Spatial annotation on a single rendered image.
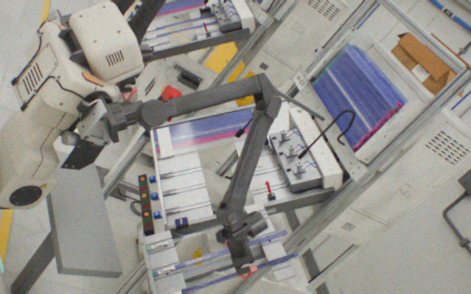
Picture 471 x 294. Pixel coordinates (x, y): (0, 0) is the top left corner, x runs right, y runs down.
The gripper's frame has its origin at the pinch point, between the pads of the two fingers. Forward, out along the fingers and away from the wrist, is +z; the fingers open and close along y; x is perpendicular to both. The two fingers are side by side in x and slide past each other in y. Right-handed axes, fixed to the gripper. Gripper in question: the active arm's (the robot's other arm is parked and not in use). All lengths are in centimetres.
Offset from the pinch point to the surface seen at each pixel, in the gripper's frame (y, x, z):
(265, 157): 58, -30, 17
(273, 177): 44, -29, 16
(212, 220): 31.5, 2.5, 13.9
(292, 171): 40, -35, 9
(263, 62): 168, -69, 49
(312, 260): 101, -80, 203
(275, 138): 62, -37, 11
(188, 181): 57, 6, 16
